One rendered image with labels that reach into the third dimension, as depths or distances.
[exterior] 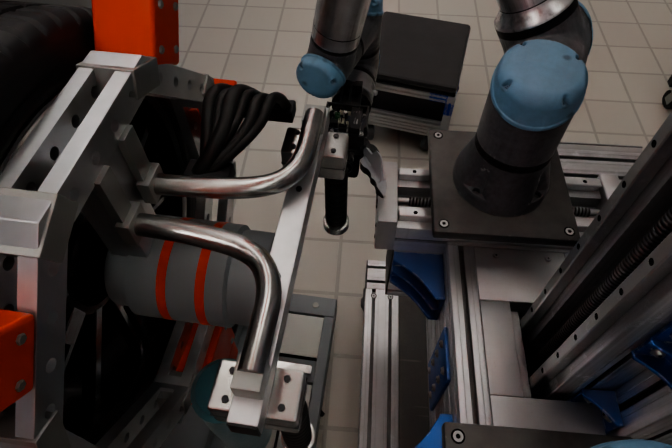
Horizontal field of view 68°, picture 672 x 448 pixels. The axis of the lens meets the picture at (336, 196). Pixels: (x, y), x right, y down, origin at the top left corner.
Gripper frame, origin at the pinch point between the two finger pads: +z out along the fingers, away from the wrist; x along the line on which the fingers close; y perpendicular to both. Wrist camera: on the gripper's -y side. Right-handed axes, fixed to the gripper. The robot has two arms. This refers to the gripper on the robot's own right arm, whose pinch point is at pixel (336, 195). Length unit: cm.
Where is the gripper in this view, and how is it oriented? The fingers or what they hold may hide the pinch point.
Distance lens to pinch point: 78.8
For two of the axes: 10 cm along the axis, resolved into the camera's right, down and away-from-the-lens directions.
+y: 0.0, -6.1, -7.9
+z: -1.4, 7.9, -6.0
